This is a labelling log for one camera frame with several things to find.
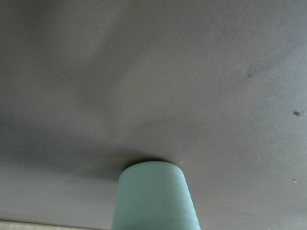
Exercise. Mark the green cup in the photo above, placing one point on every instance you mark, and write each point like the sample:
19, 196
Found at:
154, 195

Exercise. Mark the wooden cutting board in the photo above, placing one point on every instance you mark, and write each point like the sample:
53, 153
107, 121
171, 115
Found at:
20, 225

